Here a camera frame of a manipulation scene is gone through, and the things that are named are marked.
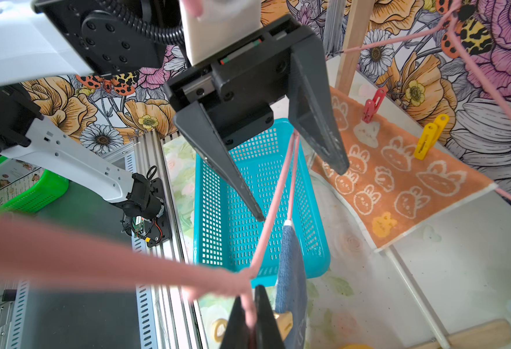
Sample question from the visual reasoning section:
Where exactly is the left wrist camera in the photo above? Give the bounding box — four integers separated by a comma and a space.
179, 0, 261, 65

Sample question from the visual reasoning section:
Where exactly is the green plastic basket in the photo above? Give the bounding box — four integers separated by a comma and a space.
0, 156, 69, 214

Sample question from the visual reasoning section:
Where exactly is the red clothespin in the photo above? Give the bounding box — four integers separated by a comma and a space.
362, 87, 387, 124

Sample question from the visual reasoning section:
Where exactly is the wooden clothes rack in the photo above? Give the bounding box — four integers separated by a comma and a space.
335, 1, 511, 348

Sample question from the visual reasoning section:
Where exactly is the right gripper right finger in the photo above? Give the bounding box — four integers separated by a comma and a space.
253, 285, 285, 349

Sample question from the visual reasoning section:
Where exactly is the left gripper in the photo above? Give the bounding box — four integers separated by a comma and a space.
164, 15, 350, 222

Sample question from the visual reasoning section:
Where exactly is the yellow clothespin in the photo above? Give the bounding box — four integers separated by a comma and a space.
414, 114, 450, 160

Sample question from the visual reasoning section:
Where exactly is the aluminium front rail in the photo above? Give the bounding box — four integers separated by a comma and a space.
124, 129, 208, 349

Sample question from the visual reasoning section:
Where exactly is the blue towel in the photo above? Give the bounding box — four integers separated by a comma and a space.
275, 220, 308, 349

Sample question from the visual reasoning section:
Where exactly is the yellow plastic tray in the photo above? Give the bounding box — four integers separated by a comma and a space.
341, 344, 373, 349

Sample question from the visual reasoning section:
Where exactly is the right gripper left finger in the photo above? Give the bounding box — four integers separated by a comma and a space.
220, 297, 250, 349

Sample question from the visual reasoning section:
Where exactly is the orange bunny towel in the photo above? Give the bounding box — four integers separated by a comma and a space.
311, 89, 497, 252

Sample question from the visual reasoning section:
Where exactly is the teal plastic basket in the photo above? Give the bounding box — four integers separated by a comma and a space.
193, 118, 331, 289

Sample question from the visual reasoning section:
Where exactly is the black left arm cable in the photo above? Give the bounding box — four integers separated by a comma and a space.
97, 0, 186, 46

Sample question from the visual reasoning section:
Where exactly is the beige clothespin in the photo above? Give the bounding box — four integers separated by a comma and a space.
274, 311, 294, 341

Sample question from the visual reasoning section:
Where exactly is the pink hanger with blue towel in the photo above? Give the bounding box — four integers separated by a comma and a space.
0, 129, 302, 330

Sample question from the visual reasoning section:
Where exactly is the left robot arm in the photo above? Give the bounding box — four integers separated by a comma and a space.
0, 1, 349, 222

